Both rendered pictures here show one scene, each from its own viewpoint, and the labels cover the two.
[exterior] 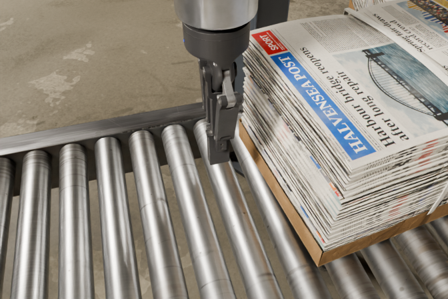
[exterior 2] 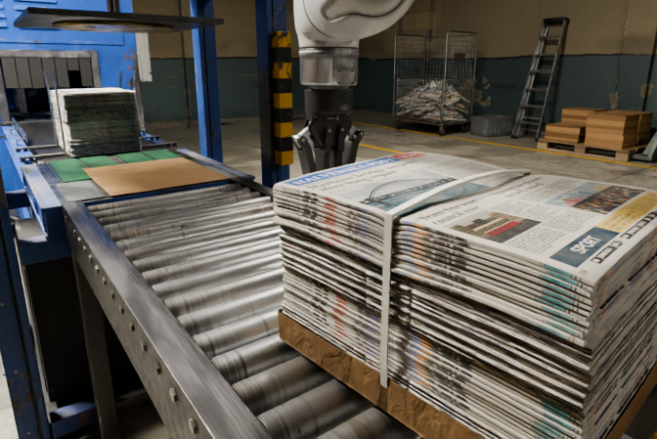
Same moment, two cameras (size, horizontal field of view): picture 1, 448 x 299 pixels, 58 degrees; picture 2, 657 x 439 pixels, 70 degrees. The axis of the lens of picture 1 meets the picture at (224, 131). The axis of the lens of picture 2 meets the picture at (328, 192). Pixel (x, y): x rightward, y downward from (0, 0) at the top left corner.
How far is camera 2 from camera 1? 0.72 m
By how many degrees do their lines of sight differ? 65
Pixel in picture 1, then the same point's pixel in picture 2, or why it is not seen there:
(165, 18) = not seen: outside the picture
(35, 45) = not seen: hidden behind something
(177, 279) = (242, 285)
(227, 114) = (302, 156)
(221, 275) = (253, 300)
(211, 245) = (279, 290)
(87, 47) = not seen: hidden behind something
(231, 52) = (311, 107)
